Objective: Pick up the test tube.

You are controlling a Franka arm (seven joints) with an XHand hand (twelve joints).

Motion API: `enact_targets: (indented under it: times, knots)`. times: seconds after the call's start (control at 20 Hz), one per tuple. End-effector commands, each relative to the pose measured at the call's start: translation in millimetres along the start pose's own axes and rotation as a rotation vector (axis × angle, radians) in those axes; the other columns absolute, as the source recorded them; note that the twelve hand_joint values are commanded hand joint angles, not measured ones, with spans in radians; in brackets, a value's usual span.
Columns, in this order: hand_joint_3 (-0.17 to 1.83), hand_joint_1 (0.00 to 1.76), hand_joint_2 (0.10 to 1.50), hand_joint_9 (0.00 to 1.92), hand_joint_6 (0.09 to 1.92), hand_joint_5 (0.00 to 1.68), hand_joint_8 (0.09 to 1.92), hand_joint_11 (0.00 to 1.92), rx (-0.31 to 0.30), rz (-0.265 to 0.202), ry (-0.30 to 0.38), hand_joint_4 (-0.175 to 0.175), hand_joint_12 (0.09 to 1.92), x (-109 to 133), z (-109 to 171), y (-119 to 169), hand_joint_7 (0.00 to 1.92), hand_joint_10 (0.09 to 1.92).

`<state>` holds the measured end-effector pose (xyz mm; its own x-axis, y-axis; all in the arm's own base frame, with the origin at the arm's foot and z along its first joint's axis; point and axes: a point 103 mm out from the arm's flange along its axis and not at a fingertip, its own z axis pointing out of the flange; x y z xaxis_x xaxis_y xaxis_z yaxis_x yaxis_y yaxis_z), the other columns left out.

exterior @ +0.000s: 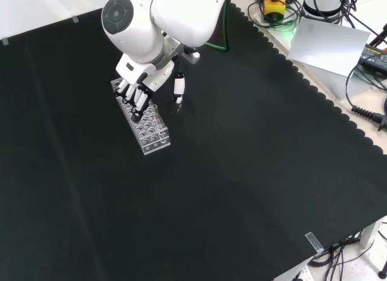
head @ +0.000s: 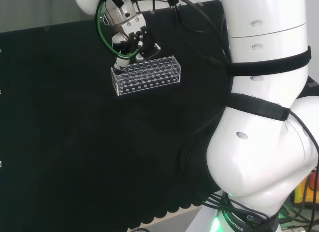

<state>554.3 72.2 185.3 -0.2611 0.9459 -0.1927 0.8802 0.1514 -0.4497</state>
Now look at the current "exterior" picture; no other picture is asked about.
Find white round device base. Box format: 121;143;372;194
301;0;345;18

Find black power adapter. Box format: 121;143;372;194
359;43;387;73

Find clear glass test tube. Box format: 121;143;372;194
152;105;163;134

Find black cables around stop button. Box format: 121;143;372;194
247;0;306;30

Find black cables under bench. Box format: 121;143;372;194
307;220;387;281

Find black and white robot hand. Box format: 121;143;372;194
115;55;186;122

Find yellow stop button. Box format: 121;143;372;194
262;0;287;21

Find pale board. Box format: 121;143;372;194
287;19;372;101

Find black bench cloth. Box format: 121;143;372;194
0;1;387;281

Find white bench leg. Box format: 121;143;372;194
359;216;387;249

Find black ribbed cable plug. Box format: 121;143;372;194
350;105;387;131

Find green cable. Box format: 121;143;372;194
204;0;230;52

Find clear plastic test tube rack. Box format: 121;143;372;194
110;77;171;156

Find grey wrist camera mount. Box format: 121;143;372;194
183;48;201;65

